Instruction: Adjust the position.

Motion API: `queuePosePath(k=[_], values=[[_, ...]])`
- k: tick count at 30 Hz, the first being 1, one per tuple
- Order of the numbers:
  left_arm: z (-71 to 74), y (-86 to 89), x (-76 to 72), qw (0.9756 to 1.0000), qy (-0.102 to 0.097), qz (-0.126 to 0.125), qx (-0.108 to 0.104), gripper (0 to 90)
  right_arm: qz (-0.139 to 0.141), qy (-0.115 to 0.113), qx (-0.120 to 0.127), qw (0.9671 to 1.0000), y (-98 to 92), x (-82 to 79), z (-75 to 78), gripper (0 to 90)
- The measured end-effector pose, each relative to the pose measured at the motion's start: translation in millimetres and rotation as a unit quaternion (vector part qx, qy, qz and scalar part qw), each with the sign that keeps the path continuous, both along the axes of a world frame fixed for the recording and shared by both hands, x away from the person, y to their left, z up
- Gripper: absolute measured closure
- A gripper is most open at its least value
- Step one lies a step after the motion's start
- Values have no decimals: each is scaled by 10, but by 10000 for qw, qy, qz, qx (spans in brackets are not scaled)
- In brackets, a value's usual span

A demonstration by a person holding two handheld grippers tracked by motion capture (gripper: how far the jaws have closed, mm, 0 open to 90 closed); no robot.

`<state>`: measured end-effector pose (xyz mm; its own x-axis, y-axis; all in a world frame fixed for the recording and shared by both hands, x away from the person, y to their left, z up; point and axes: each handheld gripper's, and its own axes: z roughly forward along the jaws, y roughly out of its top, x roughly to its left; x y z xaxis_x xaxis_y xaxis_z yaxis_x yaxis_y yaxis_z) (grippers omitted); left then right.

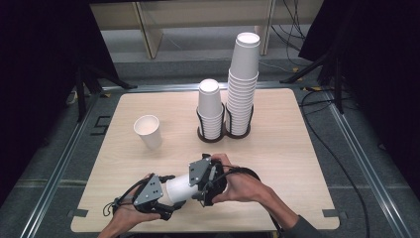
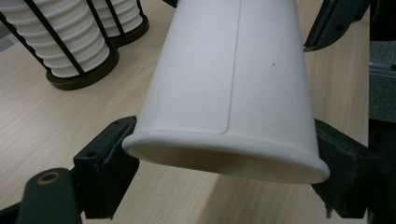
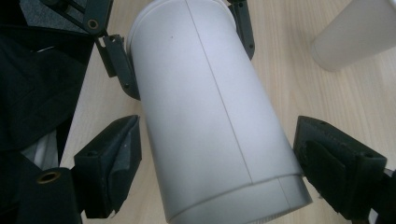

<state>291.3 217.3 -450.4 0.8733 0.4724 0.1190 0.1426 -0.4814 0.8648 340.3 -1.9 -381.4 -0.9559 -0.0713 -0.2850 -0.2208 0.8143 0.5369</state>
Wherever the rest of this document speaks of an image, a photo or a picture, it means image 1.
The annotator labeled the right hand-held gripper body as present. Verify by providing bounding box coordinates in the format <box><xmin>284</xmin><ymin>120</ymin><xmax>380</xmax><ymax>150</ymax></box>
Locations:
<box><xmin>187</xmin><ymin>157</ymin><xmax>228</xmax><ymax>206</ymax></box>

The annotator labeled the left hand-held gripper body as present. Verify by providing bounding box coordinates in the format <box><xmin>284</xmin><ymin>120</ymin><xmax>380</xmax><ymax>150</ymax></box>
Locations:
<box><xmin>133</xmin><ymin>174</ymin><xmax>173</xmax><ymax>222</ymax></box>

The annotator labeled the single white paper cup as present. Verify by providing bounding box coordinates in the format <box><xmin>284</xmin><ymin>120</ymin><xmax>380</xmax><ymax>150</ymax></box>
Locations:
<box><xmin>133</xmin><ymin>114</ymin><xmax>163</xmax><ymax>151</ymax></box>
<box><xmin>165</xmin><ymin>173</ymin><xmax>199</xmax><ymax>204</ymax></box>

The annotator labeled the black double cup holder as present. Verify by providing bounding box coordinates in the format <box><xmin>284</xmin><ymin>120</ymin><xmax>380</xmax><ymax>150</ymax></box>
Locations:
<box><xmin>195</xmin><ymin>102</ymin><xmax>256</xmax><ymax>144</ymax></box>

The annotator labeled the short stack of paper cups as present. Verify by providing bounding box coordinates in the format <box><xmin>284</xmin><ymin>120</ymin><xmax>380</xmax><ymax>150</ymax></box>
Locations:
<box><xmin>196</xmin><ymin>78</ymin><xmax>226</xmax><ymax>141</ymax></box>

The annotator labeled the tall stack of paper cups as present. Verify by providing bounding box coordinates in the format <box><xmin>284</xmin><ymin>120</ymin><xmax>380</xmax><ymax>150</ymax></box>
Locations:
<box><xmin>225</xmin><ymin>32</ymin><xmax>262</xmax><ymax>136</ymax></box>

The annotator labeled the person's left hand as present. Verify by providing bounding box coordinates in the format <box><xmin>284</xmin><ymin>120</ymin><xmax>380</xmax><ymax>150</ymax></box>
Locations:
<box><xmin>108</xmin><ymin>204</ymin><xmax>161</xmax><ymax>234</ymax></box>

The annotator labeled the person's right hand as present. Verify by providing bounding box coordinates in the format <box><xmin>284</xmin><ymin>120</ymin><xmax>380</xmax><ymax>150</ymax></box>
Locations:
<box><xmin>211</xmin><ymin>153</ymin><xmax>268</xmax><ymax>204</ymax></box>

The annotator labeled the grey tape piece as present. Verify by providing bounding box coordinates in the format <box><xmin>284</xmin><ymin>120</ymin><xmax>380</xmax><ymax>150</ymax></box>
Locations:
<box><xmin>321</xmin><ymin>208</ymin><xmax>348</xmax><ymax>219</ymax></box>
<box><xmin>67</xmin><ymin>208</ymin><xmax>89</xmax><ymax>218</ymax></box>

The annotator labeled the black metal stand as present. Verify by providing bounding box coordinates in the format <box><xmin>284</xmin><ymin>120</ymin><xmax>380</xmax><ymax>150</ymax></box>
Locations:
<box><xmin>74</xmin><ymin>59</ymin><xmax>138</xmax><ymax>123</ymax></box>
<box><xmin>279</xmin><ymin>39</ymin><xmax>345</xmax><ymax>115</ymax></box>

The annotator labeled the dark curtain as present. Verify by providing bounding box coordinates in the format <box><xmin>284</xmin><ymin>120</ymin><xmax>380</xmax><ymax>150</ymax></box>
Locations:
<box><xmin>298</xmin><ymin>0</ymin><xmax>420</xmax><ymax>199</ymax></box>
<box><xmin>0</xmin><ymin>0</ymin><xmax>120</xmax><ymax>206</ymax></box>

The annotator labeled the left hand-held gripper cable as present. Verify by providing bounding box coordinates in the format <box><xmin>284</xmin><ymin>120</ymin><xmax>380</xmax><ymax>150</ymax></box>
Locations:
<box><xmin>102</xmin><ymin>178</ymin><xmax>151</xmax><ymax>217</ymax></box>

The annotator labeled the hand-held gripper cable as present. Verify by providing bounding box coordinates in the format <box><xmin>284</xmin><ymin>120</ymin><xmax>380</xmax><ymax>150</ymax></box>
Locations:
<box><xmin>220</xmin><ymin>165</ymin><xmax>281</xmax><ymax>234</ymax></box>
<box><xmin>102</xmin><ymin>178</ymin><xmax>151</xmax><ymax>217</ymax></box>

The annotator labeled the right hand-held gripper cable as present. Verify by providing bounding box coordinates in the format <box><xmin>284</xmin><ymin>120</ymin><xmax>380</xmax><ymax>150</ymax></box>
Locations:
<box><xmin>220</xmin><ymin>165</ymin><xmax>281</xmax><ymax>234</ymax></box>

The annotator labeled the aluminium floor rail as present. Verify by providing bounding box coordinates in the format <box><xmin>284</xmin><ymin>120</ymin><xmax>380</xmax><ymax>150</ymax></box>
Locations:
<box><xmin>325</xmin><ymin>95</ymin><xmax>414</xmax><ymax>238</ymax></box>
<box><xmin>19</xmin><ymin>92</ymin><xmax>102</xmax><ymax>238</ymax></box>
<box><xmin>100</xmin><ymin>80</ymin><xmax>308</xmax><ymax>94</ymax></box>

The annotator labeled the black floor cable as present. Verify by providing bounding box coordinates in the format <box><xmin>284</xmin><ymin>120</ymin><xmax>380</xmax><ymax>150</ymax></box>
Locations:
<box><xmin>298</xmin><ymin>88</ymin><xmax>370</xmax><ymax>238</ymax></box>

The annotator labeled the light wooden shelf frame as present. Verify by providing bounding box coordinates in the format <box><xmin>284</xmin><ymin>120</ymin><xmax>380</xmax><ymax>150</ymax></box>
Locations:
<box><xmin>90</xmin><ymin>0</ymin><xmax>276</xmax><ymax>60</ymax></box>

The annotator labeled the bundle of black cables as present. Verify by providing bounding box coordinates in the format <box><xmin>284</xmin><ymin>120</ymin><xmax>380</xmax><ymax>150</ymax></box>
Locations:
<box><xmin>270</xmin><ymin>0</ymin><xmax>309</xmax><ymax>67</ymax></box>

